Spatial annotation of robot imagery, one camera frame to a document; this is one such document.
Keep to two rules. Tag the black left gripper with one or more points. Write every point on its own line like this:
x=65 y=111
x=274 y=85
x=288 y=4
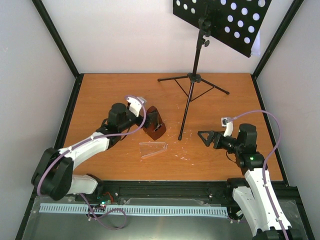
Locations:
x=148 y=121

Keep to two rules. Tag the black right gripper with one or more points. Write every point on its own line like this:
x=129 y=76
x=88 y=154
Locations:
x=211 y=136

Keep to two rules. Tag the brown wooden metronome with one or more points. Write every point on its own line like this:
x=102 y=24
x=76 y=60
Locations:
x=156 y=123

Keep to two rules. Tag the clear plastic metronome cover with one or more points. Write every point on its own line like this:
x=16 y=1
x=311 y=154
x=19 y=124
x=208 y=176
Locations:
x=149 y=149

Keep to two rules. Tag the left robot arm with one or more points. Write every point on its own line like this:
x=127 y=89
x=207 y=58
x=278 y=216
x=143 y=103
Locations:
x=54 y=175

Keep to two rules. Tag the white sheet music paper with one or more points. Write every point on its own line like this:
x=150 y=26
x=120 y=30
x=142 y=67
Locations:
x=255 y=49

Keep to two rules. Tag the black music stand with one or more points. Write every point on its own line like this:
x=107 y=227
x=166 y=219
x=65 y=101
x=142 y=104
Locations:
x=235 y=23

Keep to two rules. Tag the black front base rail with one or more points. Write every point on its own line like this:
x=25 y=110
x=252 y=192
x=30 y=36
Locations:
x=209 y=192

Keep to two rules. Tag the light blue cable duct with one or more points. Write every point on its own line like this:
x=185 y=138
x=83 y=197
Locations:
x=136 y=210

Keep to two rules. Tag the black frame post right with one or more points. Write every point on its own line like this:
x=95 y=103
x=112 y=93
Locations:
x=286 y=21

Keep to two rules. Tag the black frame post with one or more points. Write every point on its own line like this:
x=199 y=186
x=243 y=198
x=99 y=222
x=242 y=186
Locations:
x=286 y=21
x=47 y=20

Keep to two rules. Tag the black frame post left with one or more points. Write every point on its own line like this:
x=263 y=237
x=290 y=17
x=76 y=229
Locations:
x=47 y=20

